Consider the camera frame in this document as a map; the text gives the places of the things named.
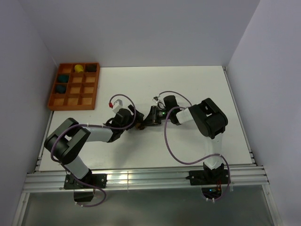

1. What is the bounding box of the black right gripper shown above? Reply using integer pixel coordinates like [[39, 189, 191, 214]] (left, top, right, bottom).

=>
[[142, 106, 171, 127]]

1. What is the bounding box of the dark brown rolled sock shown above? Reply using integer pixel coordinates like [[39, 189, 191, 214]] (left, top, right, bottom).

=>
[[85, 64, 97, 73]]

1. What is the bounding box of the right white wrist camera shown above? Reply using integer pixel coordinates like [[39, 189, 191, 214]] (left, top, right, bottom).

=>
[[152, 94, 163, 105]]

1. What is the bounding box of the yellow rolled sock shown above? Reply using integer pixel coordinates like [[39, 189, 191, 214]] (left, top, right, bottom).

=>
[[74, 64, 84, 73]]

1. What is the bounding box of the brown argyle sock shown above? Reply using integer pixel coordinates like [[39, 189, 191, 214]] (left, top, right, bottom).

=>
[[135, 123, 145, 130]]

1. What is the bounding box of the orange wooden compartment tray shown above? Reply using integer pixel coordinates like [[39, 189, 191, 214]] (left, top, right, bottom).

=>
[[48, 62, 100, 111]]

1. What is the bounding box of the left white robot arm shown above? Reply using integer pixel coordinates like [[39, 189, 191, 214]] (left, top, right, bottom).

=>
[[44, 105, 144, 188]]

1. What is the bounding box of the dark blue rolled sock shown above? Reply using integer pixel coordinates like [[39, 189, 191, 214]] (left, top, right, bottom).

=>
[[55, 85, 66, 94]]

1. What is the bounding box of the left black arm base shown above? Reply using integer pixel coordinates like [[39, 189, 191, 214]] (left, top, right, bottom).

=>
[[63, 173, 107, 207]]

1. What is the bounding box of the aluminium rail frame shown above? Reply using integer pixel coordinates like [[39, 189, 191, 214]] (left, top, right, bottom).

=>
[[13, 66, 283, 226]]

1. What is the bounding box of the teal rolled sock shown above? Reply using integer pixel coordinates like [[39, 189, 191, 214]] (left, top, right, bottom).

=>
[[57, 74, 69, 83]]

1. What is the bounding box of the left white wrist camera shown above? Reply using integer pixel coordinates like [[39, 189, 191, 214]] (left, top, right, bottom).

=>
[[109, 99, 123, 113]]

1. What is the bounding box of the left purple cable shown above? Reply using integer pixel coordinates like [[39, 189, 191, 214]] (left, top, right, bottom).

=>
[[50, 94, 137, 208]]

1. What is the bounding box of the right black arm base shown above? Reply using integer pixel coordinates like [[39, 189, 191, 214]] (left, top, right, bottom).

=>
[[185, 169, 230, 200]]

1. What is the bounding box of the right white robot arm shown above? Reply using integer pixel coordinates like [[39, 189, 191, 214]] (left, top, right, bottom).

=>
[[136, 95, 228, 184]]

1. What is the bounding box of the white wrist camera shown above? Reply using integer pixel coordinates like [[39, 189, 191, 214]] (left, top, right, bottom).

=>
[[152, 94, 163, 105], [109, 99, 123, 113]]

